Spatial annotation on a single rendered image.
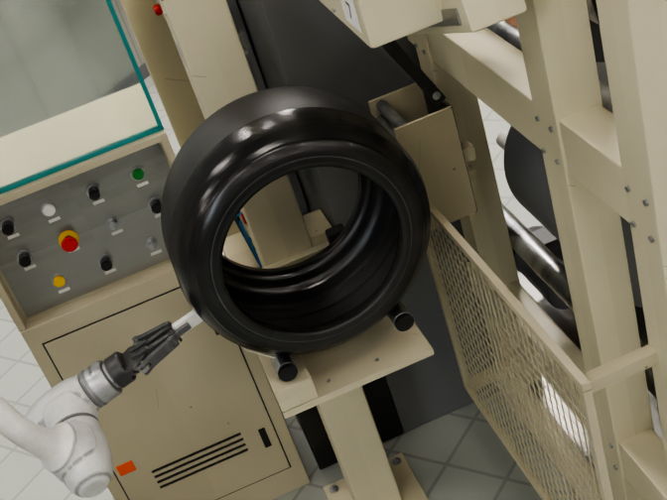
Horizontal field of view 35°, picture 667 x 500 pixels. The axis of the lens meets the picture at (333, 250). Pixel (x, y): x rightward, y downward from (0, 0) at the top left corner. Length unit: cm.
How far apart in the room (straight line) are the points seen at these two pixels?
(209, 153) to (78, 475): 70
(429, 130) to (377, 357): 54
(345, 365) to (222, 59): 74
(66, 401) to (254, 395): 90
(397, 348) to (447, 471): 89
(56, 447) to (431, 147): 108
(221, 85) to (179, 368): 94
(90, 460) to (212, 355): 86
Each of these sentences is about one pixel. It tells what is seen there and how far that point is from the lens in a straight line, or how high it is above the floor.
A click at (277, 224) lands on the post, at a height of 105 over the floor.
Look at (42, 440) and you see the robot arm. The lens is 221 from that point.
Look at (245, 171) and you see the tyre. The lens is 206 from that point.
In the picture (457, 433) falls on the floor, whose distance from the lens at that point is 338.
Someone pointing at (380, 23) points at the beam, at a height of 168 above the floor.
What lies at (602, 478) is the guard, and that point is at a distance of 213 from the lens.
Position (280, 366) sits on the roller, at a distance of 233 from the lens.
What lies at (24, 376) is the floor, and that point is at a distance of 445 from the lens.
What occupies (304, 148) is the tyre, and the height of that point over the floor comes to 140.
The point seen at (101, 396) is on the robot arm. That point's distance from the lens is 234.
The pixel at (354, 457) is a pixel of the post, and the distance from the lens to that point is 303.
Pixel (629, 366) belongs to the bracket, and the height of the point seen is 98.
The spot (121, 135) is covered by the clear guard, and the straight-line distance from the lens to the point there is 269.
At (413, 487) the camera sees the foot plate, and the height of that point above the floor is 1.
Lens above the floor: 231
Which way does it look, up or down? 32 degrees down
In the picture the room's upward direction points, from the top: 19 degrees counter-clockwise
